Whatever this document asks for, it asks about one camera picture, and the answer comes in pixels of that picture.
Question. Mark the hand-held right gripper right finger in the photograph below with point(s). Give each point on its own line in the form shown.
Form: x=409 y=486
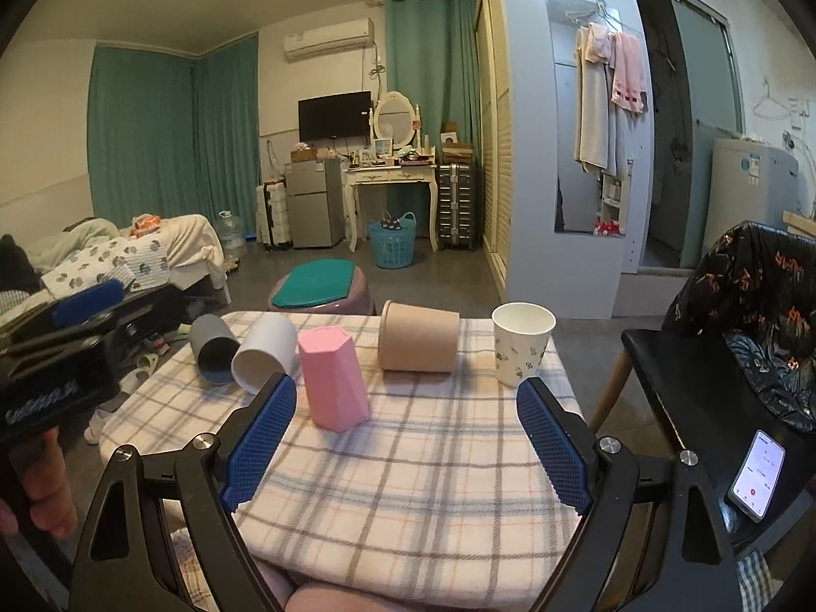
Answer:
x=554 y=446

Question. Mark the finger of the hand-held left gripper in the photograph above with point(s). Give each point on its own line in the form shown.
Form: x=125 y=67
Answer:
x=153 y=309
x=89 y=303

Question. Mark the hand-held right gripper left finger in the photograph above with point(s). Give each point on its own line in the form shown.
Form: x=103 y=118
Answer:
x=258 y=452

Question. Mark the grey plastic cup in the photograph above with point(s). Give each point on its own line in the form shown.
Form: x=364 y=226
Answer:
x=205 y=339

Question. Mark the white floral paper cup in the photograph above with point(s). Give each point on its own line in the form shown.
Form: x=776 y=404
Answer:
x=519 y=354

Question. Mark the pink hexagonal cup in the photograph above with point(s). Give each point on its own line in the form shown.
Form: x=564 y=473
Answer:
x=331 y=382

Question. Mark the white plastic cup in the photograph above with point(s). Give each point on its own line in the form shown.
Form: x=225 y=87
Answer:
x=268 y=343

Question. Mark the brown paper cup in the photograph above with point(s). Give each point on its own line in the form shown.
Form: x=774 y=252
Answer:
x=421 y=341

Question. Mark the person's left hand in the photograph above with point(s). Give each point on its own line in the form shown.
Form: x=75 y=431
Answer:
x=54 y=491

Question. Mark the leaf print blanket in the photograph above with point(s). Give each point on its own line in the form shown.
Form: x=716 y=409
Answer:
x=105 y=264

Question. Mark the bed with bedding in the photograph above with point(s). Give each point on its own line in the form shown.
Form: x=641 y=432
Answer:
x=185 y=236

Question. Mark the clear water jug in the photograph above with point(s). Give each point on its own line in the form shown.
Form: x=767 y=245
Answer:
x=231 y=236

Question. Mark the black chair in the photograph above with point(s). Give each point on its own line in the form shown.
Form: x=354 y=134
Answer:
x=676 y=395

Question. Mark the plaid tablecloth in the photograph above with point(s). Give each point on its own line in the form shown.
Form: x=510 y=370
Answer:
x=408 y=465

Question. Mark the white suitcase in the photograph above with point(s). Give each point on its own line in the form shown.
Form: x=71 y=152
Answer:
x=274 y=213

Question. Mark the green seat cushion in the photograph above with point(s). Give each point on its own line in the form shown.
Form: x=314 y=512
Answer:
x=312 y=284

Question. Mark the wide green curtain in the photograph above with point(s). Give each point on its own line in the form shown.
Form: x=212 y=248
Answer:
x=166 y=140

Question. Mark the grey small fridge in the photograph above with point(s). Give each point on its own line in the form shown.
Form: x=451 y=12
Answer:
x=313 y=204

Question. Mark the smartphone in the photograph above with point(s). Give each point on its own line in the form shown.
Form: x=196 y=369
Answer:
x=757 y=475

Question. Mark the checked cloth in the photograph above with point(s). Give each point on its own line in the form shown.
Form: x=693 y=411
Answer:
x=755 y=580

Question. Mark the blue laundry basket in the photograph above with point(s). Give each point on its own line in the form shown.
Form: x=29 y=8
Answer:
x=392 y=248

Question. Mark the black floral cloth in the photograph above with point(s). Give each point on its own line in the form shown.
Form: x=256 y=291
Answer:
x=746 y=287

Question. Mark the silver suitcase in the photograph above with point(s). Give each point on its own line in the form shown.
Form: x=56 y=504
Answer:
x=458 y=207

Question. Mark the black television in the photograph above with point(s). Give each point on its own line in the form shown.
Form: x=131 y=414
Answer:
x=335 y=115

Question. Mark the white vanity table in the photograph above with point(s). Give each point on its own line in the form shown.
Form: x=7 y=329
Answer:
x=392 y=175

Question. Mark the oval vanity mirror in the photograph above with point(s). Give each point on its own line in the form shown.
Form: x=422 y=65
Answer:
x=394 y=116

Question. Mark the cream louvred wardrobe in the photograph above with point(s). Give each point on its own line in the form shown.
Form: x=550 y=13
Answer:
x=497 y=140

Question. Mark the cardboard boxes stack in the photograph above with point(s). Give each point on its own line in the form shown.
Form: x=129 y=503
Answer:
x=456 y=146

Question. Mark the white washing machine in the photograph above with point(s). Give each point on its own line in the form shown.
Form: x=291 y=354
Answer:
x=752 y=197

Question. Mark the white air conditioner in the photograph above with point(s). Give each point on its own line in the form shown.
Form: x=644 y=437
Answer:
x=328 y=38

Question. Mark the white hanging towel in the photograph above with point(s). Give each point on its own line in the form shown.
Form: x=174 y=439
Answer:
x=593 y=108

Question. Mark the frosted glass door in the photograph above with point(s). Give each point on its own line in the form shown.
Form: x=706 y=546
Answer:
x=707 y=140

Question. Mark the narrow green curtain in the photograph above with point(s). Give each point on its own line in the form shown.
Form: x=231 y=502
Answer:
x=433 y=64

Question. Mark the pink hanging towel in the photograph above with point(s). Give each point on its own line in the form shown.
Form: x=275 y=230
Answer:
x=630 y=80

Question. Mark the tall wall mirror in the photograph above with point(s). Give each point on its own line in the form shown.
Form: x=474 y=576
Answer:
x=564 y=44

